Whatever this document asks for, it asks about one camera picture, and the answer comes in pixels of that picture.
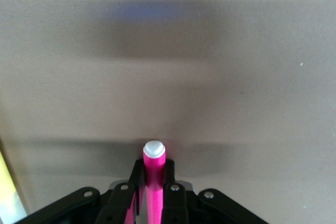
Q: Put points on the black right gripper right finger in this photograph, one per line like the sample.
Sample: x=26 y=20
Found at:
x=178 y=205

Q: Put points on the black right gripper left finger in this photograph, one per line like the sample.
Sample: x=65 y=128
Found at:
x=118 y=203

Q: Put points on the pink marker pen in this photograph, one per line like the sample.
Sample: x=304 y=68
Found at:
x=155 y=182

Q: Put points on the yellow marker pen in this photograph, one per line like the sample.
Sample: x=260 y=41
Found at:
x=8 y=192

